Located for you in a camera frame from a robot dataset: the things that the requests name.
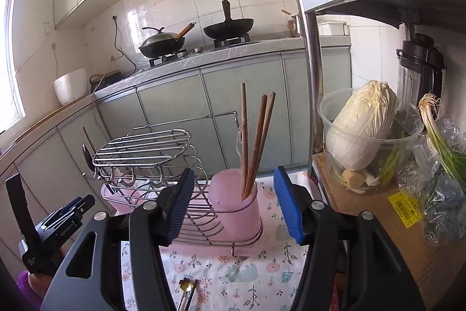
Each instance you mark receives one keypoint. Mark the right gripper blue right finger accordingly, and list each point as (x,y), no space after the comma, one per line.
(288,204)

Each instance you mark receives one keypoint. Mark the dark brown chopstick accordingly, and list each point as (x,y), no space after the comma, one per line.
(244,139)

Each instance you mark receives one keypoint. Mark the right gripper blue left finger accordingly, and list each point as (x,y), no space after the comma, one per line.
(178,204)

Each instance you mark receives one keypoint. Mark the metal wire dish rack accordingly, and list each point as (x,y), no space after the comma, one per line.
(158,153)

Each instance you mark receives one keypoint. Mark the floral tablecloth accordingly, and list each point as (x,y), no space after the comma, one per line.
(265,279)

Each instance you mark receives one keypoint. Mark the metal shelf pole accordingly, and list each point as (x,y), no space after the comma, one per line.
(309,30)

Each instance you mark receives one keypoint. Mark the black wok with lid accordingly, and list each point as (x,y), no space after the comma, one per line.
(164,43)

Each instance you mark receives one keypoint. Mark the black blender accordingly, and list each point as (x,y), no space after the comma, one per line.
(421,69)

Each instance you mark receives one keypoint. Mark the clear plastic tub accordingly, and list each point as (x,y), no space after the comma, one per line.
(393,153)

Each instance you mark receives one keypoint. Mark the green onions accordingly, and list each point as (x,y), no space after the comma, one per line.
(452,162)

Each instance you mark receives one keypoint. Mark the clear plastic fork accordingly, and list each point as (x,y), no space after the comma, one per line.
(238,142)

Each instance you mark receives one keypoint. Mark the napa cabbage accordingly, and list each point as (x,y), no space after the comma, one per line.
(354,137)

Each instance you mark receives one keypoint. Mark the steel kettle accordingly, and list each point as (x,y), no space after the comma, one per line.
(293,23)

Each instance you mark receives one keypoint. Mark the white rice cooker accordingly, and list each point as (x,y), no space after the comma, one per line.
(71,86)

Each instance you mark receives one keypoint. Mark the gold spoon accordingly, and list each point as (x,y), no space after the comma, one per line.
(188,287)

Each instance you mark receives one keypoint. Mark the left hand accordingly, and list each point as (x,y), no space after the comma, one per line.
(39,283)

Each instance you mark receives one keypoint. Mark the pink utensil cup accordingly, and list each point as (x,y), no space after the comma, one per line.
(240,217)
(123,199)

